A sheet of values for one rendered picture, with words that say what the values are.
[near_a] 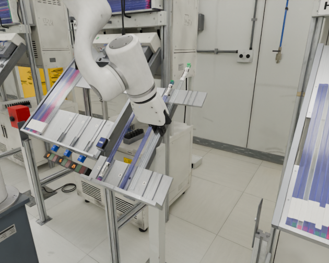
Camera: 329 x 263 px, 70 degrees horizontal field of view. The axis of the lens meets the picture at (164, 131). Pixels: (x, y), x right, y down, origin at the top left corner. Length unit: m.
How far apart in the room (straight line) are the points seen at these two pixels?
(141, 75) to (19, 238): 0.74
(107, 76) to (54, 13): 2.15
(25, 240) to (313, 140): 1.06
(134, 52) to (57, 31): 2.15
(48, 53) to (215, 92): 1.80
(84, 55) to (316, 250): 1.11
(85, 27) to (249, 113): 2.35
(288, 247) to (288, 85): 1.74
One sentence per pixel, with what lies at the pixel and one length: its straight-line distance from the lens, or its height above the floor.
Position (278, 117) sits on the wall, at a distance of 2.71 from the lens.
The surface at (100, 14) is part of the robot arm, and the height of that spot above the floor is 1.28.
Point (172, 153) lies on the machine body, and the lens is 1.69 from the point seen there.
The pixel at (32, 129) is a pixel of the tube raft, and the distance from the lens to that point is 1.61.
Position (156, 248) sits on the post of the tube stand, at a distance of 1.29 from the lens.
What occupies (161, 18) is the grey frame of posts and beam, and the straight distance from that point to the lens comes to 1.37.
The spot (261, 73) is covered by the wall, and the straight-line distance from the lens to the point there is 2.67.
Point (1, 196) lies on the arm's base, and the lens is 0.99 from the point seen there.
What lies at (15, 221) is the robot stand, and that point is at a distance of 1.02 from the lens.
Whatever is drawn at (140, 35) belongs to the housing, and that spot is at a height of 1.27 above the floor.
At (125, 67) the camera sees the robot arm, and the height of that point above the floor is 1.16.
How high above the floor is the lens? 1.21
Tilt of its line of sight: 20 degrees down
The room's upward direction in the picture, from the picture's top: straight up
